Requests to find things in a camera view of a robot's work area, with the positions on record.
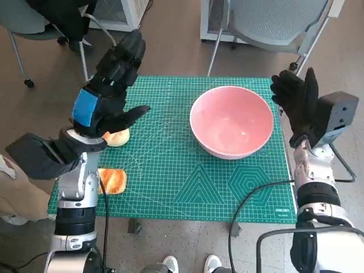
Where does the thick black looping cable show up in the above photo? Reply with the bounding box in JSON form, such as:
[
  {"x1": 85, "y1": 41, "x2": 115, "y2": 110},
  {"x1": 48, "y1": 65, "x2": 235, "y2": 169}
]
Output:
[{"x1": 255, "y1": 226, "x2": 364, "y2": 273}]

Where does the white shoe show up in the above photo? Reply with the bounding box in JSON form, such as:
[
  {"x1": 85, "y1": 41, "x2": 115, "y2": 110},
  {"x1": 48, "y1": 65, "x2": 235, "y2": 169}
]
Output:
[
  {"x1": 204, "y1": 254, "x2": 223, "y2": 273},
  {"x1": 162, "y1": 255, "x2": 179, "y2": 273}
]

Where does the teal seat chair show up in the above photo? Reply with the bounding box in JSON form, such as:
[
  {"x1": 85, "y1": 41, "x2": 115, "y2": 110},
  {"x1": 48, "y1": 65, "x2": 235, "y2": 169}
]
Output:
[{"x1": 0, "y1": 0, "x2": 119, "y2": 88}]

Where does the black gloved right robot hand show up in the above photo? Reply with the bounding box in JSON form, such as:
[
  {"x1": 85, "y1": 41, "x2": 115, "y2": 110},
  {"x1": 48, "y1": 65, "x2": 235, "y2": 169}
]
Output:
[{"x1": 270, "y1": 67, "x2": 324, "y2": 147}]

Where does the black jacket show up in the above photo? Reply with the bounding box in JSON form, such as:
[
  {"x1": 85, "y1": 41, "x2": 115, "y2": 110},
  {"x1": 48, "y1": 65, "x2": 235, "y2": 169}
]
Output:
[{"x1": 27, "y1": 0, "x2": 97, "y2": 43}]

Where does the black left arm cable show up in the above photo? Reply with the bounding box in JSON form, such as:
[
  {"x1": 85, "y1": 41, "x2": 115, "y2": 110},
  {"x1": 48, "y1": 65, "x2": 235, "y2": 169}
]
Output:
[{"x1": 98, "y1": 170, "x2": 110, "y2": 273}]

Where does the green cutting mat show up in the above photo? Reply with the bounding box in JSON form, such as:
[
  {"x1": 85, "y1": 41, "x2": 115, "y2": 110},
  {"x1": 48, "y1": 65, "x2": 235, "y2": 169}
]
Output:
[{"x1": 47, "y1": 75, "x2": 298, "y2": 225}]

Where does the pink bowl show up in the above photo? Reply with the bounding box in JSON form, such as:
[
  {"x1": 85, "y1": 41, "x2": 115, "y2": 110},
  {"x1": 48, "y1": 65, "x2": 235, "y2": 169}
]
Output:
[{"x1": 189, "y1": 85, "x2": 274, "y2": 160}]

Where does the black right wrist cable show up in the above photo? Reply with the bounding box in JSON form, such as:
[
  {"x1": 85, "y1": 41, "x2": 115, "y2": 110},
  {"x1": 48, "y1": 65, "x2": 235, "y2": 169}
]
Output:
[{"x1": 329, "y1": 142, "x2": 357, "y2": 183}]

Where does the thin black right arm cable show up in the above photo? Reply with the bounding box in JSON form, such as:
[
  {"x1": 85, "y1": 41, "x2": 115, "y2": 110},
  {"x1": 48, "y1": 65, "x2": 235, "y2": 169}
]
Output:
[{"x1": 229, "y1": 179, "x2": 296, "y2": 273}]

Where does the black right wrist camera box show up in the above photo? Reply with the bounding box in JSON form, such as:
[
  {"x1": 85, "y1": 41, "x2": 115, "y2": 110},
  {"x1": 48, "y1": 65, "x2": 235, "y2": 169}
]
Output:
[{"x1": 311, "y1": 91, "x2": 359, "y2": 148}]

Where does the person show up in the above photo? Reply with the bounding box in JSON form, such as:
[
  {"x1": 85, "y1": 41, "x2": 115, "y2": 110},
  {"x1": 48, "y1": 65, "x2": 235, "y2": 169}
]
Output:
[{"x1": 0, "y1": 155, "x2": 53, "y2": 225}]

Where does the rectangular orange toy bread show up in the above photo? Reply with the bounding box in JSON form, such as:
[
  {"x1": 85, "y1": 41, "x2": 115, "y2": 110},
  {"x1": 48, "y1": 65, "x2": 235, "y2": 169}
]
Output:
[{"x1": 97, "y1": 168, "x2": 128, "y2": 196}]

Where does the white cabinet with mesh panel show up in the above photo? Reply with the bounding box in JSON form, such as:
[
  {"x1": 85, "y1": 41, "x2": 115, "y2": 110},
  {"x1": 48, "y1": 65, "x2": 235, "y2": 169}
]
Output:
[
  {"x1": 89, "y1": 0, "x2": 154, "y2": 32},
  {"x1": 200, "y1": 0, "x2": 248, "y2": 43}
]

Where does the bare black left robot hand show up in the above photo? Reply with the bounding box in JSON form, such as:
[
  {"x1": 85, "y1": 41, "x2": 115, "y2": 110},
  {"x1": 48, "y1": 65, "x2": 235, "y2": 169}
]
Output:
[{"x1": 69, "y1": 28, "x2": 151, "y2": 140}]

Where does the grey mesh chair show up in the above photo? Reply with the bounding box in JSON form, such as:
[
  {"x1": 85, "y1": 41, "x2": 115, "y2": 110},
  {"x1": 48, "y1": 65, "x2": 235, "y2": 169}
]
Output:
[{"x1": 206, "y1": 0, "x2": 346, "y2": 79}]

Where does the round toy bread bun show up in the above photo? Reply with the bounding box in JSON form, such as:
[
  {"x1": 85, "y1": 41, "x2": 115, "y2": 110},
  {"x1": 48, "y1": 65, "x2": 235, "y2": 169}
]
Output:
[{"x1": 101, "y1": 127, "x2": 130, "y2": 148}]

